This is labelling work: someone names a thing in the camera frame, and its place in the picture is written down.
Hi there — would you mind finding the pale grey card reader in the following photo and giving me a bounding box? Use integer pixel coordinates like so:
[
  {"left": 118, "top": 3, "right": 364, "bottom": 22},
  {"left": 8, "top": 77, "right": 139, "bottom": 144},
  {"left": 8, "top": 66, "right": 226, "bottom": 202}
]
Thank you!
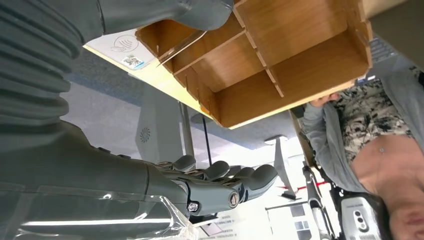
[{"left": 82, "top": 29, "right": 159, "bottom": 72}]

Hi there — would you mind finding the person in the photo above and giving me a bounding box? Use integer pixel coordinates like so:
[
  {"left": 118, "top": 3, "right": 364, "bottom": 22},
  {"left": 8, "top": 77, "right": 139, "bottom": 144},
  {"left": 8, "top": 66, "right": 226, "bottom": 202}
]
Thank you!
[{"left": 300, "top": 54, "right": 424, "bottom": 240}]

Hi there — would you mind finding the thin red barrier belt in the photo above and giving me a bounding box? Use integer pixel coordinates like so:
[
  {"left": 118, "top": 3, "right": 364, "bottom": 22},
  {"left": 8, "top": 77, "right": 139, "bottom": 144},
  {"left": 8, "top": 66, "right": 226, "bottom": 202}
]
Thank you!
[{"left": 277, "top": 180, "right": 326, "bottom": 194}]

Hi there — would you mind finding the grey angled floor stand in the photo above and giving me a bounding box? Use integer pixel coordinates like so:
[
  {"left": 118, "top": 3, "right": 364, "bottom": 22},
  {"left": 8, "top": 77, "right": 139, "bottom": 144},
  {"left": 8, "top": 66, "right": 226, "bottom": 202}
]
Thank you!
[{"left": 263, "top": 134, "right": 299, "bottom": 202}]

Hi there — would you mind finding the white room key card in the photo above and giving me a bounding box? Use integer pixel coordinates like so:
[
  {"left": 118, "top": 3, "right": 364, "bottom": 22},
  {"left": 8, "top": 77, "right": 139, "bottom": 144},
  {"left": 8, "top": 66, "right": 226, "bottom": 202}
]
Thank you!
[{"left": 154, "top": 29, "right": 208, "bottom": 68}]

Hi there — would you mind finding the grey laptop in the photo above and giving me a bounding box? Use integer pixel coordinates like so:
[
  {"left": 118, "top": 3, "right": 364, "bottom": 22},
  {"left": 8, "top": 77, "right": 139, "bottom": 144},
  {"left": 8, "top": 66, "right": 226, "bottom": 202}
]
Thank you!
[{"left": 356, "top": 9, "right": 424, "bottom": 88}]

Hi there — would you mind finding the grey background humanoid robot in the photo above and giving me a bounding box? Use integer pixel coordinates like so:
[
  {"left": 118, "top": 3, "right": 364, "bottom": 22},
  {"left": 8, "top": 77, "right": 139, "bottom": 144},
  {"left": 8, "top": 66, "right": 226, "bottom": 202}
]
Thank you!
[{"left": 302, "top": 164, "right": 385, "bottom": 240}]

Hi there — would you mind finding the light wooden desk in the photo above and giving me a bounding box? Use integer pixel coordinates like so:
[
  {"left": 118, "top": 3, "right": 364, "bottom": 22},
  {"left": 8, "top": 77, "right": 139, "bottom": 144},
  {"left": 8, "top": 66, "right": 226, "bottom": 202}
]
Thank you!
[{"left": 82, "top": 0, "right": 410, "bottom": 121}]

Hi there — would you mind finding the black pole stanchion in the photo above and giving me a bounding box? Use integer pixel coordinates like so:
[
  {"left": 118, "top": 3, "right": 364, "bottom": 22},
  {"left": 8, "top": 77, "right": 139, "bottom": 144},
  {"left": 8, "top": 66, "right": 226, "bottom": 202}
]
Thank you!
[{"left": 200, "top": 115, "right": 214, "bottom": 167}]

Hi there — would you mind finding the clear plastic film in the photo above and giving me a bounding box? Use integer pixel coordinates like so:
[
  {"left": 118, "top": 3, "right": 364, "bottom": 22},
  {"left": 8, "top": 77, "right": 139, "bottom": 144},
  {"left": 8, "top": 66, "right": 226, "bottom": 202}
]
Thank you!
[{"left": 13, "top": 185, "right": 200, "bottom": 240}]

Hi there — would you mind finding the silver kiosk stand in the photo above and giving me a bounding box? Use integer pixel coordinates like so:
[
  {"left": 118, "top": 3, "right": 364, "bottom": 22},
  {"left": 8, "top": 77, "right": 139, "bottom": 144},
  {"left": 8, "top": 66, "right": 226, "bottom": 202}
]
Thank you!
[{"left": 134, "top": 84, "right": 186, "bottom": 165}]

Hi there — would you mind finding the wooden compartment box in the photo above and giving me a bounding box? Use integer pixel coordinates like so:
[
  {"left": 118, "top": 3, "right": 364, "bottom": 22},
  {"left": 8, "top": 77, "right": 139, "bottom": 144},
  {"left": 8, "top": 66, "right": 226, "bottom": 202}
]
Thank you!
[{"left": 135, "top": 0, "right": 374, "bottom": 130}]

